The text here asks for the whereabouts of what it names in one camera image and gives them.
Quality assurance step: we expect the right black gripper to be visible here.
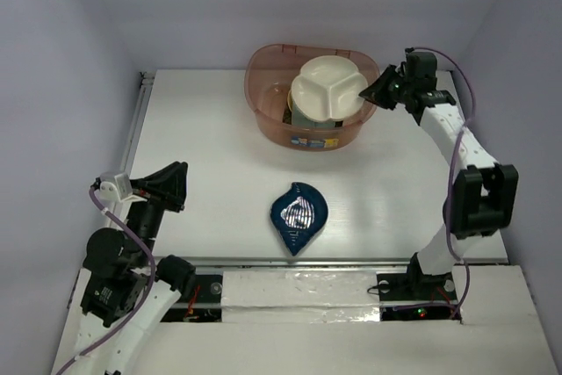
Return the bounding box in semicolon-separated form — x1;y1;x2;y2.
358;62;414;110

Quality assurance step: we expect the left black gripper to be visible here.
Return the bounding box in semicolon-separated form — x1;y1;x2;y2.
127;158;189;263

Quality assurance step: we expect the white three-section divided plate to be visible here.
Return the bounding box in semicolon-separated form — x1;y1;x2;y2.
291;55;368;123

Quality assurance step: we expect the light teal rectangular plate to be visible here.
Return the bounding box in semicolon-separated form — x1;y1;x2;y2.
290;105;343;129

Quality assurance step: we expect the yellow round plate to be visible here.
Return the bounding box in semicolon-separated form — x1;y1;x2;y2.
286;90;292;113

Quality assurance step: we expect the dark blue leaf-shaped plate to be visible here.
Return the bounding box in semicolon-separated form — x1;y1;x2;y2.
270;182;328;256

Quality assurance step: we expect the black floral square plate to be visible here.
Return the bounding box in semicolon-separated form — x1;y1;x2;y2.
282;107;292;126

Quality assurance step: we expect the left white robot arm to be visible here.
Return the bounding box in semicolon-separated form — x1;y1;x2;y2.
60;162;197;374

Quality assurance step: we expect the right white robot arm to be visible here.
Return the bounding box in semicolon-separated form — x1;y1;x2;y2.
360;47;519;304

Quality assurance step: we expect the pink translucent plastic bin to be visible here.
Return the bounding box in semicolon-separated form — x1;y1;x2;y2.
244;44;379;151

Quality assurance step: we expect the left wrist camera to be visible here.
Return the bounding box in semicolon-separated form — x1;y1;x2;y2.
93;172;133;203

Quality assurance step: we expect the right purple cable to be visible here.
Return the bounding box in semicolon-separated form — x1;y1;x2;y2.
412;45;478;321

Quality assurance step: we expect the aluminium rail frame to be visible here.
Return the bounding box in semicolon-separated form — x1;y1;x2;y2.
84;71;156;251

